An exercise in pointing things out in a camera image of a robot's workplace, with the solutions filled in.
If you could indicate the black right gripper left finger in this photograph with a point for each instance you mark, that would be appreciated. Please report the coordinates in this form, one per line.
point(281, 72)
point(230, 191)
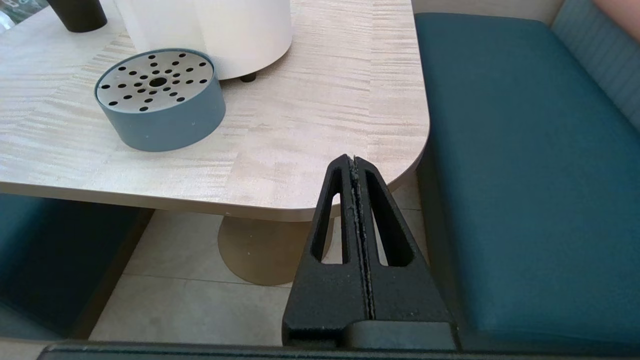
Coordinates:
point(325, 295)

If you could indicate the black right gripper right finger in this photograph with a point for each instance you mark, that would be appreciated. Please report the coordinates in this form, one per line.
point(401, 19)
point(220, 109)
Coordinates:
point(405, 292)

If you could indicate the large tea beverage dispenser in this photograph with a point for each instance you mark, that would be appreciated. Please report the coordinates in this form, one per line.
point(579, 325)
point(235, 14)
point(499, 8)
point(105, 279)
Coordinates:
point(245, 35)

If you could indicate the dark grey tall cup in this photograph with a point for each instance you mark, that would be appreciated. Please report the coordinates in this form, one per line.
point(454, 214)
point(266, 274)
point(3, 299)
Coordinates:
point(80, 15)

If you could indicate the teal upholstered bench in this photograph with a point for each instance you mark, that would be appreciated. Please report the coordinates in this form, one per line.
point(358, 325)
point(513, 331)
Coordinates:
point(530, 175)
point(50, 260)

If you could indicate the blue perforated drip tray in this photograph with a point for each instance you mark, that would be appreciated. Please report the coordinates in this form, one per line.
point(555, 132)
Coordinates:
point(170, 127)

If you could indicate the pink bolster cushion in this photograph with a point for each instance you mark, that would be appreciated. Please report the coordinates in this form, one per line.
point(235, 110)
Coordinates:
point(622, 10)

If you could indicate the printed plastic tissue packet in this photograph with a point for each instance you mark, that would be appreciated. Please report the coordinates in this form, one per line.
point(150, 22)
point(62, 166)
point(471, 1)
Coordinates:
point(20, 7)

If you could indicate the beige table pedestal base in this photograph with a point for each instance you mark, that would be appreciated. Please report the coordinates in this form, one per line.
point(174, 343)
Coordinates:
point(265, 252)

